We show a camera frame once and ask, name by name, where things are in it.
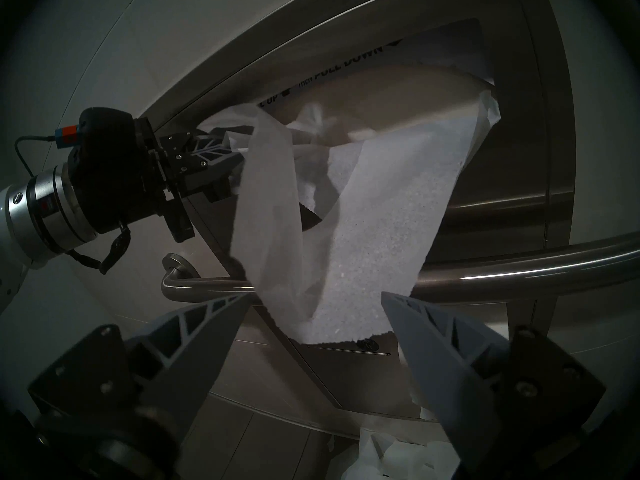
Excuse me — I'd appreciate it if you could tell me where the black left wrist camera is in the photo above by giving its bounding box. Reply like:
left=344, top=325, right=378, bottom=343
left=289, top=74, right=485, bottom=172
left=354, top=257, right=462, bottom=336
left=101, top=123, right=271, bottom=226
left=54, top=108, right=137, bottom=150

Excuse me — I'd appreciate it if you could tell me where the white paper seat cover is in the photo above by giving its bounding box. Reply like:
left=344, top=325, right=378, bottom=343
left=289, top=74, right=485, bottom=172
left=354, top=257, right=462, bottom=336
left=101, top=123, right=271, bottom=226
left=197, top=66, right=502, bottom=345
left=327, top=424, right=461, bottom=480

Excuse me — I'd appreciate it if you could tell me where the long steel grab bar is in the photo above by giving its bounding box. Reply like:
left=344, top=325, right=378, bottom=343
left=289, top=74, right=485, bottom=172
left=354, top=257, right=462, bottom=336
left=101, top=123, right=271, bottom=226
left=161, top=234, right=640, bottom=307

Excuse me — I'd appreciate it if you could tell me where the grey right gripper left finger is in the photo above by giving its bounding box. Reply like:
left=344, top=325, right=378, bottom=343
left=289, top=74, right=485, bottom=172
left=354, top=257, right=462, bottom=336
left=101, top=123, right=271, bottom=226
left=27, top=293, right=251, bottom=435

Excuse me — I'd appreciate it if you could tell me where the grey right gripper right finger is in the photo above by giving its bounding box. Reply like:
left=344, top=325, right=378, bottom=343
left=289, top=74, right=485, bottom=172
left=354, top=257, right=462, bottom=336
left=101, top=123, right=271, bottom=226
left=381, top=291, right=606, bottom=480

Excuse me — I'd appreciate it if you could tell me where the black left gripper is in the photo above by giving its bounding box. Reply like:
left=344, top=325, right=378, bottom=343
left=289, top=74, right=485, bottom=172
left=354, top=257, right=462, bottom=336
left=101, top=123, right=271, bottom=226
left=70, top=121, right=246, bottom=243

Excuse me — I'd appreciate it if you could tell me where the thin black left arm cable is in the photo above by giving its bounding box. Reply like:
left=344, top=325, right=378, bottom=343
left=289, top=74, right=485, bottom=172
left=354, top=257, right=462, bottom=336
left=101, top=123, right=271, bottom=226
left=14, top=135, right=58, bottom=177

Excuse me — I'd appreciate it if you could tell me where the stainless steel wall dispenser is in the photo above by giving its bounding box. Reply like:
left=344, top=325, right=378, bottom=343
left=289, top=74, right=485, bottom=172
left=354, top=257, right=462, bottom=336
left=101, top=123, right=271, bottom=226
left=135, top=0, right=576, bottom=425

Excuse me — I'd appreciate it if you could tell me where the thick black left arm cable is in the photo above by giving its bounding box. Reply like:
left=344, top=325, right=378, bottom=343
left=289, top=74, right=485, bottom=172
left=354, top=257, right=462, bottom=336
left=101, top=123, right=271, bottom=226
left=67, top=221, right=132, bottom=276

